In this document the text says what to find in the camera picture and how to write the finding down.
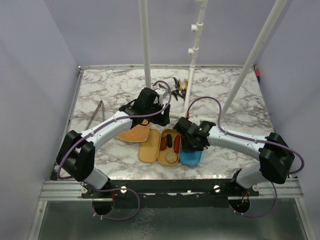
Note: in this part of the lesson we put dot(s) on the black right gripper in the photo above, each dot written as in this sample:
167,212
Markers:
186,147

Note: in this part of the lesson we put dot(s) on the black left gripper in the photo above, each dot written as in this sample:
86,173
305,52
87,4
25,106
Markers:
161,119

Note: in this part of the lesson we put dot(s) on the red sausage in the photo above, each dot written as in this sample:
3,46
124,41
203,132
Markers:
176,144

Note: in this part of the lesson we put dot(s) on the blue lunch box lid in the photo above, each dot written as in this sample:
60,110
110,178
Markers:
190,156

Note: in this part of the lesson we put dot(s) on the black sea cucumber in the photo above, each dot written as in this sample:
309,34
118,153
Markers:
169,141

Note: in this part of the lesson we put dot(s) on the woven bamboo basket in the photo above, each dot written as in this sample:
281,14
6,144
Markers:
137,134

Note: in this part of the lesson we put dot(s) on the white steamed bun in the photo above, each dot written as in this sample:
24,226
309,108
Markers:
171,158

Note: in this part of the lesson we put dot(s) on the brown sausage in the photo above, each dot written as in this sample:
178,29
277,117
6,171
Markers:
163,143

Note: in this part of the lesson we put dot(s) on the beige lunch box base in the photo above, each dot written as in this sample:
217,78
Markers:
162,153

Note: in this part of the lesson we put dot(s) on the beige lunch box lid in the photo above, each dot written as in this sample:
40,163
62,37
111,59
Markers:
148,150

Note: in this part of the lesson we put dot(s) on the blue lunch box base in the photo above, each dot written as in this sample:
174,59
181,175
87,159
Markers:
190,164

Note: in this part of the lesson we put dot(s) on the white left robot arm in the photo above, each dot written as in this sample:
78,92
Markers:
76,155

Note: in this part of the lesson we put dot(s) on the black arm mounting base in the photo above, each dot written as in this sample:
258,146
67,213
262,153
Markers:
175,192

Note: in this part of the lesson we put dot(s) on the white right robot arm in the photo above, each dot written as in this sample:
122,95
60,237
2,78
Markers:
271,152

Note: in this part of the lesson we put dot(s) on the black pruning shears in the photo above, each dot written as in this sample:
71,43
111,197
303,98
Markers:
179,91

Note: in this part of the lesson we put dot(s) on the red clamp at table corner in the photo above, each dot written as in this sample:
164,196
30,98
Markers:
257,73

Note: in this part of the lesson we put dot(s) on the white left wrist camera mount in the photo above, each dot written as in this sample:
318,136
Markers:
161,94

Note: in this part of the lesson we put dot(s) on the yellow handled pliers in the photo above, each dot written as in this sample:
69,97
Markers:
184,87

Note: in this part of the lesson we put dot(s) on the aluminium table frame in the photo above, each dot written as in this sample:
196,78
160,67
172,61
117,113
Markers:
68,216

